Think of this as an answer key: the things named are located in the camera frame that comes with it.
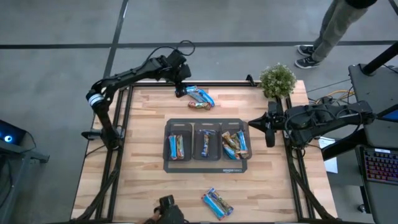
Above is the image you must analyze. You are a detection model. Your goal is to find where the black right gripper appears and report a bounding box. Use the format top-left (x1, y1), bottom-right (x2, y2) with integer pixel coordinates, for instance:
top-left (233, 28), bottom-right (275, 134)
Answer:
top-left (248, 101), bottom-right (289, 149)

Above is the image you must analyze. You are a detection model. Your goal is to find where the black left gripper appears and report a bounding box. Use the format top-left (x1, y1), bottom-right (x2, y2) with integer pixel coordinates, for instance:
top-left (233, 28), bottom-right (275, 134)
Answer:
top-left (169, 49), bottom-right (192, 99)

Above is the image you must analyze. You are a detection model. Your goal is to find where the blue green granola bar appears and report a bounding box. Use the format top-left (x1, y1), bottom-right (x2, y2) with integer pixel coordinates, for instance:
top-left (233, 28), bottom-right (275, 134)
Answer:
top-left (188, 90), bottom-right (206, 104)
top-left (207, 187), bottom-right (234, 217)
top-left (198, 129), bottom-right (216, 157)

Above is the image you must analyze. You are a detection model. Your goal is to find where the red green granola bar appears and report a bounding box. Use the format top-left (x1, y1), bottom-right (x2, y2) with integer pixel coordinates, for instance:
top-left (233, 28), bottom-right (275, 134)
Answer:
top-left (187, 101), bottom-right (212, 111)
top-left (176, 134), bottom-right (185, 160)

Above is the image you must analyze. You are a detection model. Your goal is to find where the orange blue granola bar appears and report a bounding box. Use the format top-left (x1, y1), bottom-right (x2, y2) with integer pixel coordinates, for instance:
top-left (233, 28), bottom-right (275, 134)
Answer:
top-left (223, 144), bottom-right (239, 161)

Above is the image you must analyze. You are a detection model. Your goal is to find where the black aluminium crossbar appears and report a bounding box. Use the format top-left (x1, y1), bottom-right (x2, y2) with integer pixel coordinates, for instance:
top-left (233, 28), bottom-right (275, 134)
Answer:
top-left (132, 80), bottom-right (261, 88)

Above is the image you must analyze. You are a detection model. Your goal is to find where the black corner clamp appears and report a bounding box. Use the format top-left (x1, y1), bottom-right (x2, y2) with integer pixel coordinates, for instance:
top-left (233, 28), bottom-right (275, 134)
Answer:
top-left (245, 73), bottom-right (260, 87)

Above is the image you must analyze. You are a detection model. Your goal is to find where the small green potted plant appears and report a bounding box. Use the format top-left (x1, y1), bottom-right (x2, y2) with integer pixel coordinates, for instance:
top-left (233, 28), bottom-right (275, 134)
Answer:
top-left (259, 63), bottom-right (298, 100)

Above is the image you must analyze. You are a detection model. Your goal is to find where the black power adapter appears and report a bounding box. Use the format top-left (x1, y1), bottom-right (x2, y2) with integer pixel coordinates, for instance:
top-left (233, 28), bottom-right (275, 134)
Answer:
top-left (319, 95), bottom-right (334, 107)

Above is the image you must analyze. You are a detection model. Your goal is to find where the dark grey silicone mat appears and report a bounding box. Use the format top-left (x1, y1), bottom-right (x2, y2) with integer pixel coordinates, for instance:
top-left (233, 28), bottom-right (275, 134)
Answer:
top-left (162, 118), bottom-right (249, 174)

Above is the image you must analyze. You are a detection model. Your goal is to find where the black metal beam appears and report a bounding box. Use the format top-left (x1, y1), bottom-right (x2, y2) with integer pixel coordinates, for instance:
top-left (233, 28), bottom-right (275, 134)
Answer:
top-left (321, 129), bottom-right (369, 162)

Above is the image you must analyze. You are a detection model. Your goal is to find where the white paper sheet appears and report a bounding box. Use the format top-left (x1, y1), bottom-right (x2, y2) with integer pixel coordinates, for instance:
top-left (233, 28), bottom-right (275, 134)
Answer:
top-left (317, 136), bottom-right (339, 174)

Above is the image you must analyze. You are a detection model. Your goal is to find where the grey desk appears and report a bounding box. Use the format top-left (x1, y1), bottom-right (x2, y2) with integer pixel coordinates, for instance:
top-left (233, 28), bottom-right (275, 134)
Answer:
top-left (348, 63), bottom-right (398, 224)

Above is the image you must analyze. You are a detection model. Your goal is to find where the person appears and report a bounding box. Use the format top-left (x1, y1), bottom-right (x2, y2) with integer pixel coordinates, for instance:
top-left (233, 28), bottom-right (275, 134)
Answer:
top-left (294, 0), bottom-right (379, 70)

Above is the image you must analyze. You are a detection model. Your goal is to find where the backlit keyboard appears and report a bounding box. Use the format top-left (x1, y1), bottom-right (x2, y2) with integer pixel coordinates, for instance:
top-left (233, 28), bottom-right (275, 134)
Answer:
top-left (361, 147), bottom-right (398, 185)

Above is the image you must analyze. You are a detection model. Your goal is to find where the laptop screen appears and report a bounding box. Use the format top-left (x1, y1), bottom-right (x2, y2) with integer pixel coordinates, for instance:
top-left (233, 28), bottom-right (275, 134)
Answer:
top-left (375, 103), bottom-right (398, 124)

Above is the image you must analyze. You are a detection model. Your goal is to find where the black pole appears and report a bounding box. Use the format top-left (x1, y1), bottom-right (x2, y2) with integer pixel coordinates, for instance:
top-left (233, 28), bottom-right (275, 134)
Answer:
top-left (361, 41), bottom-right (398, 76)

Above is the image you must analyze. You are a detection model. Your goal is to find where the black computer with blue light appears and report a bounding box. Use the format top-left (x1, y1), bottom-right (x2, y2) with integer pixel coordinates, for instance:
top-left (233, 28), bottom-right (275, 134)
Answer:
top-left (0, 119), bottom-right (27, 146)

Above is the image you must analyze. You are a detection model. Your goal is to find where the grey metal cart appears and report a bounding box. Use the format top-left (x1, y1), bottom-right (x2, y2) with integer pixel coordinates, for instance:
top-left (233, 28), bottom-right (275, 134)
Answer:
top-left (0, 136), bottom-right (50, 224)

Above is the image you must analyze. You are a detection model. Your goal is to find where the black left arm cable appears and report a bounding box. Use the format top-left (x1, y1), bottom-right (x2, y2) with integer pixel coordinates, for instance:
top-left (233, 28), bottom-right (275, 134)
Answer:
top-left (145, 39), bottom-right (197, 63)

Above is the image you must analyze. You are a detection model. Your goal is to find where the black aluminium extrusion frame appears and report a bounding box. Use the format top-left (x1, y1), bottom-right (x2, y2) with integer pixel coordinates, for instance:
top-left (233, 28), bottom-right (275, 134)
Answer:
top-left (273, 95), bottom-right (336, 223)
top-left (70, 82), bottom-right (135, 224)

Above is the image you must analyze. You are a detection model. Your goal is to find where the yellow cable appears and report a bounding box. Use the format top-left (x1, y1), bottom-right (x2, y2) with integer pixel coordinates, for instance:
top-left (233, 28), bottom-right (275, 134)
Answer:
top-left (314, 89), bottom-right (356, 105)

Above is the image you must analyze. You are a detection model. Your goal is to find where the black side bracket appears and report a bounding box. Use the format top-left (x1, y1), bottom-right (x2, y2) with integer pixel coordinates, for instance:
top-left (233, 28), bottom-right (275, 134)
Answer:
top-left (81, 129), bottom-right (103, 141)

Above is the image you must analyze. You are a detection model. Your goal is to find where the black camera device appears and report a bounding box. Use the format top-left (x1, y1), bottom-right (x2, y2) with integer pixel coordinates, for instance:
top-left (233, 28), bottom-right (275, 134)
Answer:
top-left (154, 195), bottom-right (186, 224)

